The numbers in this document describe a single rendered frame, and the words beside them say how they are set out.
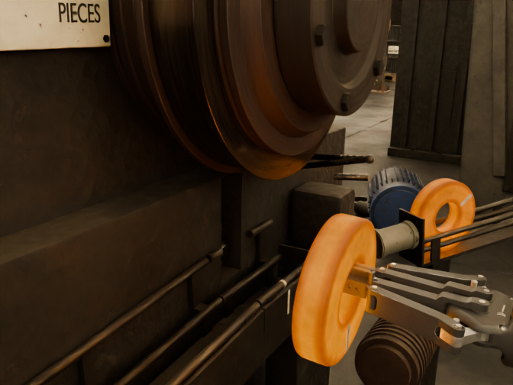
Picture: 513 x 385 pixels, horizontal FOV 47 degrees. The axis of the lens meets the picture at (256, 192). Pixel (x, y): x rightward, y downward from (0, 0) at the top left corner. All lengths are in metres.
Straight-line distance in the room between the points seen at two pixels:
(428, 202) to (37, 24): 0.85
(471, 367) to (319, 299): 1.62
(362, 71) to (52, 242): 0.46
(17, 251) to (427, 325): 0.39
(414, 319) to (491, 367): 1.63
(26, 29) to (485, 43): 3.09
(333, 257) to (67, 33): 0.36
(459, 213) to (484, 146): 2.28
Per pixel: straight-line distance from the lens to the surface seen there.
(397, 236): 1.20
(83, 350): 0.69
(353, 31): 0.74
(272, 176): 0.79
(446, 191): 1.26
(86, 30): 0.68
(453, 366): 2.13
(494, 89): 3.49
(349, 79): 0.79
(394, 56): 11.60
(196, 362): 0.73
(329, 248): 0.56
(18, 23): 0.62
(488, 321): 0.56
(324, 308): 0.55
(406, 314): 0.56
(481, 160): 3.59
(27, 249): 0.62
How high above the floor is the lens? 1.09
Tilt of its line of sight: 17 degrees down
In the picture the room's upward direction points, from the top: 1 degrees clockwise
